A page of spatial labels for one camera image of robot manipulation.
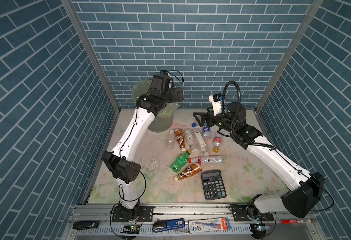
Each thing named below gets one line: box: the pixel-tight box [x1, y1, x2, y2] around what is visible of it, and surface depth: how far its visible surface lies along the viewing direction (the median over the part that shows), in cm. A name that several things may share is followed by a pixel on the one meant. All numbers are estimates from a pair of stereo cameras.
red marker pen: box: [281, 219, 312, 224], surface depth 72 cm
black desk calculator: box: [201, 169, 227, 201], surface depth 82 cm
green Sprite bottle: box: [170, 150, 192, 173], surface depth 90 cm
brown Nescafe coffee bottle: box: [174, 128, 186, 153], surface depth 101 cm
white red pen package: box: [188, 217, 232, 234], surface depth 71 cm
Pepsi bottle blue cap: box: [202, 122, 213, 142], surface depth 101 cm
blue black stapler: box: [152, 218, 186, 233], surface depth 69 cm
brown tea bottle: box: [174, 163, 202, 182], surface depth 85 cm
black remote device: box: [72, 221, 99, 230], surface depth 69 cm
